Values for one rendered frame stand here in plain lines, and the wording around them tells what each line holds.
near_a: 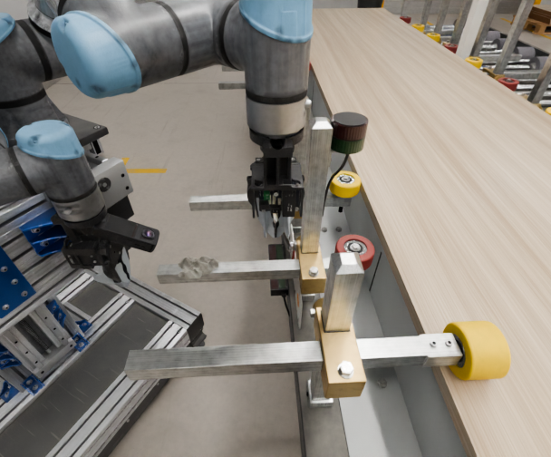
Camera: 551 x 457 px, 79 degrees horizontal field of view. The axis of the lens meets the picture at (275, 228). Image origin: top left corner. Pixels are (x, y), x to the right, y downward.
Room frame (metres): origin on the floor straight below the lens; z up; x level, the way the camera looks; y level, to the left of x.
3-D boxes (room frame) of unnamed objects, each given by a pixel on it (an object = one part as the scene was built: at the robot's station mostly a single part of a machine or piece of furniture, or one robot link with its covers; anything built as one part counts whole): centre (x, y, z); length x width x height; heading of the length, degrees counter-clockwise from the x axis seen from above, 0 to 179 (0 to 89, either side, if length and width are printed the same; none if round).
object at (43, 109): (0.73, 0.56, 1.09); 0.15 x 0.15 x 0.10
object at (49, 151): (0.46, 0.34, 1.13); 0.09 x 0.08 x 0.11; 125
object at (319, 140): (0.52, -0.07, 0.93); 0.03 x 0.03 x 0.48; 3
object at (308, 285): (0.50, -0.08, 0.85); 0.13 x 0.06 x 0.05; 3
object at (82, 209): (0.46, 0.34, 1.05); 0.08 x 0.08 x 0.05
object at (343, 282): (0.27, -0.09, 0.87); 0.03 x 0.03 x 0.48; 3
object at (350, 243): (0.49, -0.17, 0.85); 0.08 x 0.08 x 0.11
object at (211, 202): (0.73, 0.01, 0.84); 0.43 x 0.03 x 0.04; 93
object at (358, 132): (0.53, -0.12, 1.15); 0.06 x 0.06 x 0.02
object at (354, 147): (0.53, -0.12, 1.13); 0.06 x 0.06 x 0.02
